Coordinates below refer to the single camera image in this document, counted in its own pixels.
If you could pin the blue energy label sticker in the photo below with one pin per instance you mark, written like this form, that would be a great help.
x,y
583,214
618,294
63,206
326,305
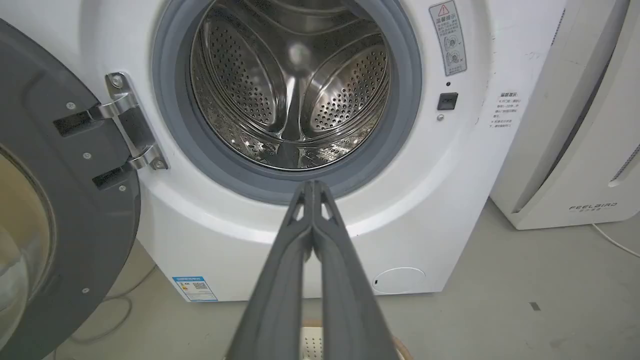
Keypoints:
x,y
195,288

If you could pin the silver metal door hinge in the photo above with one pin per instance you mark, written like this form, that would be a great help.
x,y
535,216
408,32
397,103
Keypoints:
x,y
131,120

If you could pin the grey washing machine door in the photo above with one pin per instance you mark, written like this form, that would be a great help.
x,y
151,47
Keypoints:
x,y
60,200

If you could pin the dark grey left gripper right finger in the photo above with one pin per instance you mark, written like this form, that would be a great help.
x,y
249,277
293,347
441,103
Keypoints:
x,y
345,300

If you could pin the white air purifier appliance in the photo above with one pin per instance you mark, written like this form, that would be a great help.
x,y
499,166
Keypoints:
x,y
575,125

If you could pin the white front-load washing machine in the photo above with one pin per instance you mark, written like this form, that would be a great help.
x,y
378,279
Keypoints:
x,y
430,190

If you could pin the grey warning sticker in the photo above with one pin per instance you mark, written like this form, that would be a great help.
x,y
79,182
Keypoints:
x,y
448,38

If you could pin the white perforated laundry basket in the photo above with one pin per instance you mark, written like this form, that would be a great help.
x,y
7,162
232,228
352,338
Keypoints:
x,y
312,345

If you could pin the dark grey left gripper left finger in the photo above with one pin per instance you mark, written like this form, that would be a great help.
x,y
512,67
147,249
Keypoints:
x,y
280,295

